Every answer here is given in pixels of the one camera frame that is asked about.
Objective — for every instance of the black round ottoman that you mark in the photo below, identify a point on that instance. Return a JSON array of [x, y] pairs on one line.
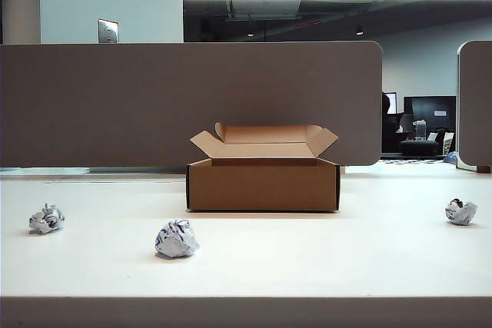
[[419, 147]]

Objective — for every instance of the metal wall switch plate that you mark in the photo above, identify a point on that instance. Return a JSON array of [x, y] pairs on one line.
[[107, 31]]

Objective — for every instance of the dark silhouetted person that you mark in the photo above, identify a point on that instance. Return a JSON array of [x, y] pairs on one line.
[[389, 128]]

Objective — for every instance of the brown divider foot bracket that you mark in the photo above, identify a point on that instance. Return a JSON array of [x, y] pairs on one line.
[[483, 169]]

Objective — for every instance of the white-lit computer monitor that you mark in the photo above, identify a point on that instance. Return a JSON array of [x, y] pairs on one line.
[[392, 102]]

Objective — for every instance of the large black wall screen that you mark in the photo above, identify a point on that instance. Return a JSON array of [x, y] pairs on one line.
[[430, 107]]

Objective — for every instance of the blue-printed paper ball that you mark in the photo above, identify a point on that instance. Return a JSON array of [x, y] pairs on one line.
[[176, 239], [45, 220]]

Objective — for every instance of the black ceiling spot lamp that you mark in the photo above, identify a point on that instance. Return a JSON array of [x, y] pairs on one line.
[[359, 30]]

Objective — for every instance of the open brown cardboard box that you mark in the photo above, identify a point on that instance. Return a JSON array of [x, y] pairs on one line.
[[261, 189]]

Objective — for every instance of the blue plastic bag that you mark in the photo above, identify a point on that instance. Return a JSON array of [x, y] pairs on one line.
[[450, 157]]

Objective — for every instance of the narrow grey desk divider panel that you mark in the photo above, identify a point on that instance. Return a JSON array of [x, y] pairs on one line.
[[476, 113]]

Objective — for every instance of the paper ball black mark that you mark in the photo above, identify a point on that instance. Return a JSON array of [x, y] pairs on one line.
[[461, 212]]

